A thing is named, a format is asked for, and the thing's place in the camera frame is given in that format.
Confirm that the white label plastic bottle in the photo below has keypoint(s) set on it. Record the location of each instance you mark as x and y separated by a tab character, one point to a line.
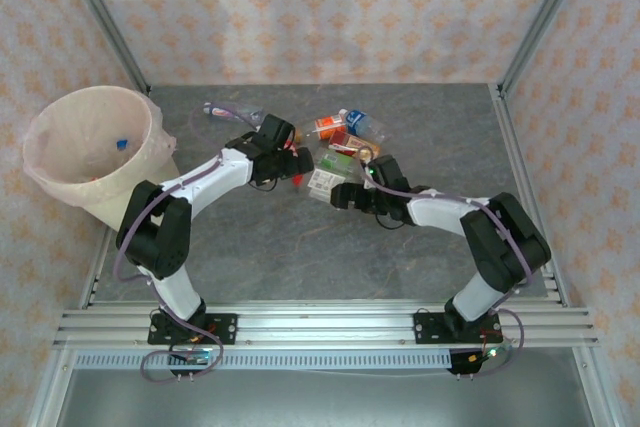
322	179

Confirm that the green label plastic bottle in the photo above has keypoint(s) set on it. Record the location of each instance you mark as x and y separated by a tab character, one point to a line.
330	159

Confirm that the orange label brown cap bottle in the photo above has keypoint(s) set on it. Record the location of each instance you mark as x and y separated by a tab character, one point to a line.
327	123

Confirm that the blue label white cap bottle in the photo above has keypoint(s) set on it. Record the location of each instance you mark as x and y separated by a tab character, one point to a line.
356	118

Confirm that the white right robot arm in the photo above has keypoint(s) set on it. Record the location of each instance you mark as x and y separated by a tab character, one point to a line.
435	209

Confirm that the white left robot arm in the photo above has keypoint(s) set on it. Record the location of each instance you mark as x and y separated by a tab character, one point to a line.
210	177

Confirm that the beige plastic bin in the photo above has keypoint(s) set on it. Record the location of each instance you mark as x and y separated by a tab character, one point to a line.
145	162

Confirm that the pink translucent bin liner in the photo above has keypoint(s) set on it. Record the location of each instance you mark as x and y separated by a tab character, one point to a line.
75	137

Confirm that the red bottle cap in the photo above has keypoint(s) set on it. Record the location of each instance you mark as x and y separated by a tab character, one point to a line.
298	180

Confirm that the purple label plastic bottle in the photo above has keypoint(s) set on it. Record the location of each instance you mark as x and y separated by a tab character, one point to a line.
220	110

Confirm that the small blue plastic piece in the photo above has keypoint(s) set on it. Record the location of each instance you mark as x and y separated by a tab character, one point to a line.
122	145

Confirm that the green right circuit board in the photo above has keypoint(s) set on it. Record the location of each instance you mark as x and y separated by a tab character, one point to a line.
492	353

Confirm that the green circuit board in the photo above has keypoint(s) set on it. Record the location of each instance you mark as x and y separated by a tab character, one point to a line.
492	353
197	358

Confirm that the grey metal lower shelf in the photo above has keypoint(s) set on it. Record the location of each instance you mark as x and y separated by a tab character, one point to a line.
325	399

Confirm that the green left circuit board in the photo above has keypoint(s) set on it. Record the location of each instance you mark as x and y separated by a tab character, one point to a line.
197	358

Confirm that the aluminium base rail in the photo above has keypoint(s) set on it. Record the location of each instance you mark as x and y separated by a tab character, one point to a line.
325	327

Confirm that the aluminium side rail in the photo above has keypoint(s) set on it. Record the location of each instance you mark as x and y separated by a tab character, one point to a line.
100	267
520	172

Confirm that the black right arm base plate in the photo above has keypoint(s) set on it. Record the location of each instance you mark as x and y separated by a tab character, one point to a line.
427	327

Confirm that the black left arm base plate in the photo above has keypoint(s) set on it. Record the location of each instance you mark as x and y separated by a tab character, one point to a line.
222	327

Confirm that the aluminium frame post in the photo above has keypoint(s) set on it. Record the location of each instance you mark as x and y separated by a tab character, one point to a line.
105	22
542	22

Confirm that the aluminium frame leg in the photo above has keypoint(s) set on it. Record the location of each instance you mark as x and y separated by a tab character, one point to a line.
47	387
597	387

